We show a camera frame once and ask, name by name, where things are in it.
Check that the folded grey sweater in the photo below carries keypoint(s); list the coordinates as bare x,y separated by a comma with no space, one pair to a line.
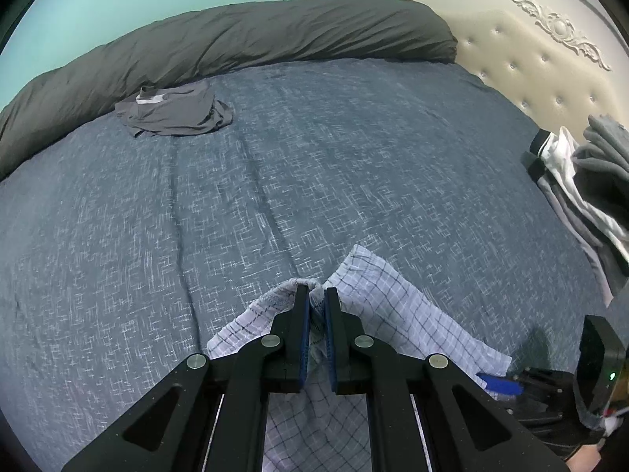
604,157

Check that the white and black garment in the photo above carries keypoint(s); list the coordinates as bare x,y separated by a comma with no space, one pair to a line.
565,172

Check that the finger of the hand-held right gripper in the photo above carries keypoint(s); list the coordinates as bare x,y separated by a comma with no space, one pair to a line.
545,408
503,386

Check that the bed with blue sheet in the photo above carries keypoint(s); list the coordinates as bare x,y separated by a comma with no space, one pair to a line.
147,231

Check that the dark grey rolled duvet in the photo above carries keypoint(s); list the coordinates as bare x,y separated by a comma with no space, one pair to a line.
245,39

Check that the cream tufted headboard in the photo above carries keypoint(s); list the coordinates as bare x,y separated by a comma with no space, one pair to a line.
521,54

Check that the dark grey shorts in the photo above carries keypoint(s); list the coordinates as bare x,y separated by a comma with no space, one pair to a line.
177,113

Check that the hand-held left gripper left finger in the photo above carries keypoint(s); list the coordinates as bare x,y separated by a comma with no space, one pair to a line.
305,339

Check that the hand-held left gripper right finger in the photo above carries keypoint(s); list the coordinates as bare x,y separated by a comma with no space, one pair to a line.
329,341

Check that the blue plaid shorts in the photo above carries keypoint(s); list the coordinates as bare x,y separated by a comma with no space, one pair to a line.
403,314

